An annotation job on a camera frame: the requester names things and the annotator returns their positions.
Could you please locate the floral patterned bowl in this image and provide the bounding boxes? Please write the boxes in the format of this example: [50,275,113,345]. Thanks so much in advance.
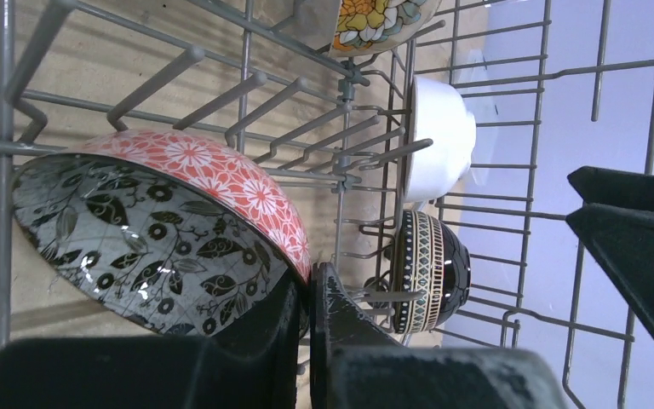
[12,130,311,336]

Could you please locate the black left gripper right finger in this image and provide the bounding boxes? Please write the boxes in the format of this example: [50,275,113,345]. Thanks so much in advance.
[309,262,566,408]

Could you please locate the brown gold patterned bowl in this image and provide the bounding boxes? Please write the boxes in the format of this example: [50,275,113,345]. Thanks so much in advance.
[364,210,471,334]

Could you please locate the white bowl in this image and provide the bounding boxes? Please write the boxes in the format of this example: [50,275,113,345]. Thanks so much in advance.
[403,77,477,203]

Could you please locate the grey wire dish rack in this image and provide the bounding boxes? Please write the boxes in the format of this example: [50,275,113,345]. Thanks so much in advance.
[0,1,654,408]

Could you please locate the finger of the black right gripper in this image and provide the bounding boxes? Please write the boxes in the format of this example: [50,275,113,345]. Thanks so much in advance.
[566,166,654,340]

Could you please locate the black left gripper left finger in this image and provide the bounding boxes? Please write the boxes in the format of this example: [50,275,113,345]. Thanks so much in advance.
[0,277,302,408]

